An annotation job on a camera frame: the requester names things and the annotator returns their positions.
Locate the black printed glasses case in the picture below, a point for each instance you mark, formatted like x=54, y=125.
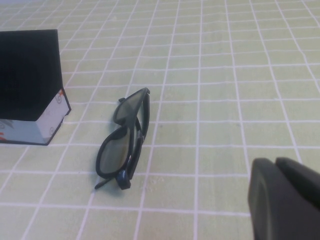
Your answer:
x=27, y=75

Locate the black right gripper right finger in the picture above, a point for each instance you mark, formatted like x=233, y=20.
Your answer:
x=302, y=181

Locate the green white-grid table mat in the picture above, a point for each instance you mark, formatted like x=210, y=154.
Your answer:
x=225, y=87

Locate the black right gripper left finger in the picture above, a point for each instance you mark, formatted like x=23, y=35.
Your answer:
x=272, y=207

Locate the black frame glasses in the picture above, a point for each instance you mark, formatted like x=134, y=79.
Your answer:
x=130, y=110

